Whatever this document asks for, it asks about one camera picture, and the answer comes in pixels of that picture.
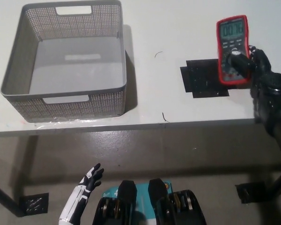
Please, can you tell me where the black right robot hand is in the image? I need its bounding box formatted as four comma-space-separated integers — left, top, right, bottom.
228, 45, 273, 80

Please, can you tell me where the clear tape strip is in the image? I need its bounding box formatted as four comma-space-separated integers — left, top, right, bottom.
34, 118, 122, 126

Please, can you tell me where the black tape patch on table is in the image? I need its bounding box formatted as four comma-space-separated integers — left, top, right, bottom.
179, 58, 230, 99

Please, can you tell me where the black robot body teal top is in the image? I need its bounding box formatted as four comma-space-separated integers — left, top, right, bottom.
91, 178, 207, 225

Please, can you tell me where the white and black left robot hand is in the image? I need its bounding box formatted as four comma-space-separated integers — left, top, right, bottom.
59, 163, 105, 225

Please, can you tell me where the gray perforated plastic basket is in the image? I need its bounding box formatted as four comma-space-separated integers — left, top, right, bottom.
0, 0, 128, 123

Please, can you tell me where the black floor tape patch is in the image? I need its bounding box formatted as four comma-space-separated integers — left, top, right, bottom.
18, 192, 49, 216
235, 181, 267, 204

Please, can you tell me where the red digital multimeter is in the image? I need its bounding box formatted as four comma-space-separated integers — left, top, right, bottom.
215, 15, 252, 84

